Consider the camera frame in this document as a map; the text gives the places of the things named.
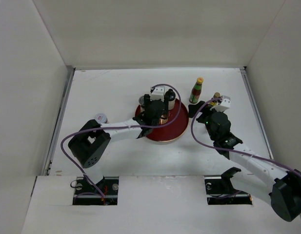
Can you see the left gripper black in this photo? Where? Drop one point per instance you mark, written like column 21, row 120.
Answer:
column 148, row 101

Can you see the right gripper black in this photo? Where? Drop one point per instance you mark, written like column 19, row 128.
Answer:
column 207, row 111

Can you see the red sauce bottle green label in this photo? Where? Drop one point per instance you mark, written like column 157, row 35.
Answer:
column 196, row 91

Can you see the white lid spice jar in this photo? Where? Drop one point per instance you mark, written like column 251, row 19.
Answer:
column 101, row 118

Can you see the white bottle black cap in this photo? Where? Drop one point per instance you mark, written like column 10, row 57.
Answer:
column 170, row 95

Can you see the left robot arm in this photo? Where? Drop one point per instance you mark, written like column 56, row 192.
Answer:
column 89, row 144

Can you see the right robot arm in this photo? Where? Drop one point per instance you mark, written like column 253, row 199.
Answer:
column 277, row 184

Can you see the red round tray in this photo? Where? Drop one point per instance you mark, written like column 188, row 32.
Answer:
column 175, row 129

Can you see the small yellow label bottle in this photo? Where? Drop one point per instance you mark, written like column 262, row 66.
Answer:
column 215, row 96

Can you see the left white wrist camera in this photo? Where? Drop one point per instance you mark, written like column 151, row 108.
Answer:
column 157, row 93

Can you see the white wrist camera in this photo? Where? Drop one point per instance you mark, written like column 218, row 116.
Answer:
column 223, row 104
column 157, row 93

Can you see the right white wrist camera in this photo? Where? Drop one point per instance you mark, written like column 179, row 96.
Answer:
column 223, row 104

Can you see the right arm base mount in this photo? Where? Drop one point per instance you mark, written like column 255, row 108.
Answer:
column 220, row 191

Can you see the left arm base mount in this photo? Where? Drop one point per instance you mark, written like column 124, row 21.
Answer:
column 85, row 194

